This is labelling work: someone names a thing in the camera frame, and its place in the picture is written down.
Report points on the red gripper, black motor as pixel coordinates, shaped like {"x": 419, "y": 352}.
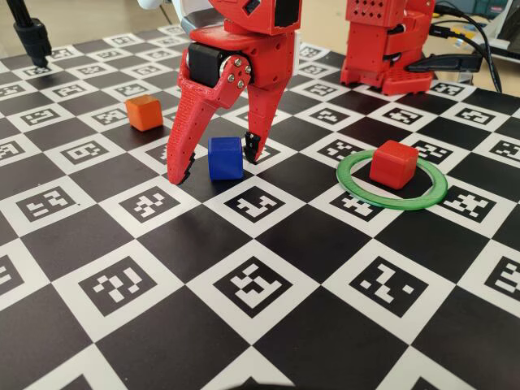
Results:
{"x": 260, "y": 61}

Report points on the blue cube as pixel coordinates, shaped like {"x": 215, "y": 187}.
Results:
{"x": 225, "y": 160}

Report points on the red cube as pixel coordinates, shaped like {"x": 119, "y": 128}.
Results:
{"x": 394, "y": 164}

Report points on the red robot arm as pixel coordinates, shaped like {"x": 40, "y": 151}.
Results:
{"x": 386, "y": 48}

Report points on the orange cube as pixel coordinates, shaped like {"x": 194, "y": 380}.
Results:
{"x": 144, "y": 113}

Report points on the black white marker checkerboard mat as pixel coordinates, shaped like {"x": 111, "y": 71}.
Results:
{"x": 284, "y": 243}

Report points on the black holder edge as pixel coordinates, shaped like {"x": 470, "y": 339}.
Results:
{"x": 266, "y": 386}

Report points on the dark green storage case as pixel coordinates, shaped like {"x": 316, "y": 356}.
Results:
{"x": 491, "y": 7}

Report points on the black device corner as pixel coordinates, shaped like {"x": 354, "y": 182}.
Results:
{"x": 511, "y": 30}

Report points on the white wrist camera with mount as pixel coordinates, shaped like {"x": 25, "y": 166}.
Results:
{"x": 199, "y": 20}

